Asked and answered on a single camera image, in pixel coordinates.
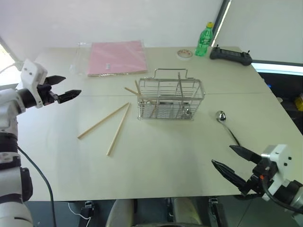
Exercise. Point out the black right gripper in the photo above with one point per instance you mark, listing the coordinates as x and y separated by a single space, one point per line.
260 176

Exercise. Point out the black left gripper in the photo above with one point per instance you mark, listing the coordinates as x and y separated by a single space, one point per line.
46 93

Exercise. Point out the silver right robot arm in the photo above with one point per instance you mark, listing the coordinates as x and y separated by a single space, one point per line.
294 194

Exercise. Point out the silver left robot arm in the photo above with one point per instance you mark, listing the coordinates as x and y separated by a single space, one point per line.
9 104

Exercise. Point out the clear plastic bag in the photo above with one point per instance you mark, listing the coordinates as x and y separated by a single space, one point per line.
79 59

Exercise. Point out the black table clamp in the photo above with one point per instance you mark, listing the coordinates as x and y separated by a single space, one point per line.
87 209
217 210

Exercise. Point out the metal spoon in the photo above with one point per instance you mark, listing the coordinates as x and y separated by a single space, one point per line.
221 116
187 111

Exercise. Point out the wooden chopstick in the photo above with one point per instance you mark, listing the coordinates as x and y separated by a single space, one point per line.
132 91
137 89
104 120
118 130
180 81

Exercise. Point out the pink paper pad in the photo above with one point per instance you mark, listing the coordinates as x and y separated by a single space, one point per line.
117 58

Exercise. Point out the grey rounded shape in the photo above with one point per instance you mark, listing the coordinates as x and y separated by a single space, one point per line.
119 212
187 210

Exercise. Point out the yellow object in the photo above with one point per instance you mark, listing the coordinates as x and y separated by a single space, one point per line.
299 100

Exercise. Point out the black remote controller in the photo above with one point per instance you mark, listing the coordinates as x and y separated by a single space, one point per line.
230 56

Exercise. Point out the white tape roll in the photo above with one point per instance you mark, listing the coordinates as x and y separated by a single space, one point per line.
184 54

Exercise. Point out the green plastic bottle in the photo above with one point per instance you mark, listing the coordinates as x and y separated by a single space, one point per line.
203 42

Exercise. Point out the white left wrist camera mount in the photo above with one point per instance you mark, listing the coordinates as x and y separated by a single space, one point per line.
30 73

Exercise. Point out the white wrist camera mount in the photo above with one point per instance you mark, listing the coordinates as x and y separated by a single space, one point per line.
280 158
30 73

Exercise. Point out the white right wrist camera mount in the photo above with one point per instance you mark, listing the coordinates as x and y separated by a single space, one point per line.
280 158

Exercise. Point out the dark window frame post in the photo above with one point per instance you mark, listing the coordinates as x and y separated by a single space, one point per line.
221 21

